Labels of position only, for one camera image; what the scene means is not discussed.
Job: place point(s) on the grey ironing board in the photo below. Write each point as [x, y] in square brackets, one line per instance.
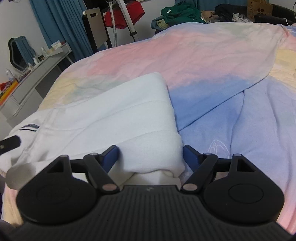
[95, 28]

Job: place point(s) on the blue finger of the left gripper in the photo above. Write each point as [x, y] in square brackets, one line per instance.
[9, 144]

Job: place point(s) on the white dressing table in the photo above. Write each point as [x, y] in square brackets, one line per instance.
[27, 96]

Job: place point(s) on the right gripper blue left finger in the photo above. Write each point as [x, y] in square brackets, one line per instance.
[97, 169]

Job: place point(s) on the pastel tie-dye bed blanket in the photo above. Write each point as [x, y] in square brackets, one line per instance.
[231, 85]

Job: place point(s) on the brown paper bag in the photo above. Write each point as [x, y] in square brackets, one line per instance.
[258, 8]

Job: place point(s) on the white sweatshirt garment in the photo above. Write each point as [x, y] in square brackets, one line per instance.
[136, 116]

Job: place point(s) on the black sofa chair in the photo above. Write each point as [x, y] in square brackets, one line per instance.
[231, 13]

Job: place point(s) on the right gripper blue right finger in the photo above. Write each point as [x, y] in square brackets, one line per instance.
[202, 166]

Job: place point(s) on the wavy frame mirror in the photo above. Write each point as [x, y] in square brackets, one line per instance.
[21, 53]

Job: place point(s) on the orange tray with items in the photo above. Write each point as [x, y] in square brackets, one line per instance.
[8, 92]

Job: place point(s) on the green garment pile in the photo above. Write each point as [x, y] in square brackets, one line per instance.
[180, 12]

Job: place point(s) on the red garment on rack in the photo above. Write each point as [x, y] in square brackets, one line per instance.
[135, 12]

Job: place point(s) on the tissue box on table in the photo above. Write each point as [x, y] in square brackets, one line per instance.
[55, 49]

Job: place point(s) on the left blue curtain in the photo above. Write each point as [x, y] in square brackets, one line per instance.
[62, 21]

